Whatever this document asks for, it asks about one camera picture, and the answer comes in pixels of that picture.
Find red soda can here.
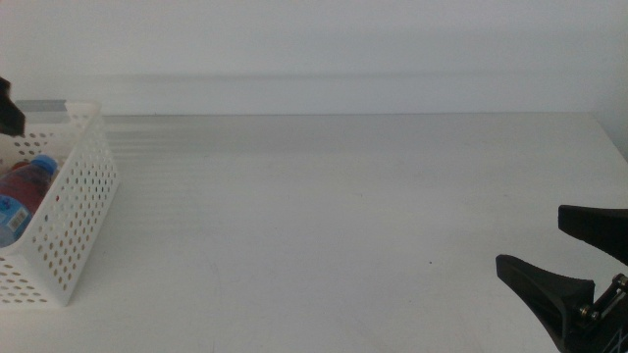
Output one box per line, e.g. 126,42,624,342
0,160,56,218

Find clear water bottle blue cap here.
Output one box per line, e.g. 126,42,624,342
0,153,60,249

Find white perforated plastic basket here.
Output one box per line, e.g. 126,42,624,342
0,99,120,308

